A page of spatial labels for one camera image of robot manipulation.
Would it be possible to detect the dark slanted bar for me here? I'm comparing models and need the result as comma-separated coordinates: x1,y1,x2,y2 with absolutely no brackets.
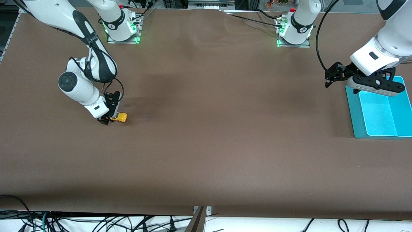
184,206,207,232

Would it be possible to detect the black cable across table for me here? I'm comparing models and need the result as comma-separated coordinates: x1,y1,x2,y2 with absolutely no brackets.
222,9,284,28

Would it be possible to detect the teal plastic bin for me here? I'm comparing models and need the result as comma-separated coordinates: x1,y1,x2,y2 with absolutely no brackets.
345,76,412,140

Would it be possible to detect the black looped floor cable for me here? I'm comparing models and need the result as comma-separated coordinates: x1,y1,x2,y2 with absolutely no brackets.
0,194,33,232

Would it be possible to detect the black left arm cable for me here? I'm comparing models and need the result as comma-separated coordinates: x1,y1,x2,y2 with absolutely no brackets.
315,0,340,73

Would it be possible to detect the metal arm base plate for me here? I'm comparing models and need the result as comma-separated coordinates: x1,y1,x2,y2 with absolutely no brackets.
107,14,142,44
276,16,311,48

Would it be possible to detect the aluminium frame rack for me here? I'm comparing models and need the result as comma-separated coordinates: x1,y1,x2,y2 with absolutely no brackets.
188,0,236,10

